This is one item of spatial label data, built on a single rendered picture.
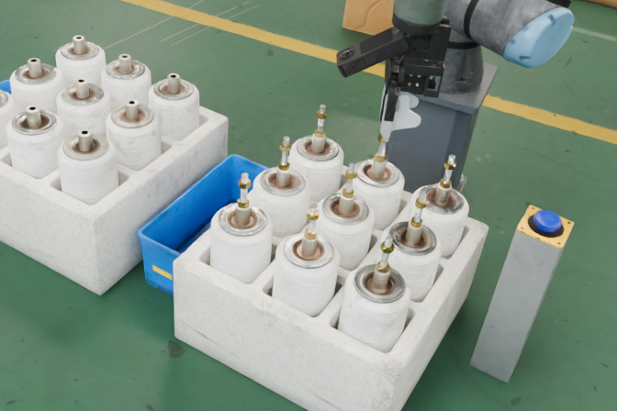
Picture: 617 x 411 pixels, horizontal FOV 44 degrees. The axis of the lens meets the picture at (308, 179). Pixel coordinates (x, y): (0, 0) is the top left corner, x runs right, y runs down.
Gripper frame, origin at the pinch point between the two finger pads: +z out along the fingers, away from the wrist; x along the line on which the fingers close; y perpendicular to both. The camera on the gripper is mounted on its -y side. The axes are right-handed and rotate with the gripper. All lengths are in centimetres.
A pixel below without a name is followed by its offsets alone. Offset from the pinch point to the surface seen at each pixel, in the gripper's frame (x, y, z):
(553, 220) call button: -17.6, 25.0, 1.6
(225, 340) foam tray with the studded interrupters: -23.8, -21.7, 28.3
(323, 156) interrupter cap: 2.9, -8.8, 9.1
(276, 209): -9.9, -15.7, 11.5
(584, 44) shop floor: 111, 71, 35
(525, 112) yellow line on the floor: 67, 45, 35
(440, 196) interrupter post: -6.3, 10.6, 8.1
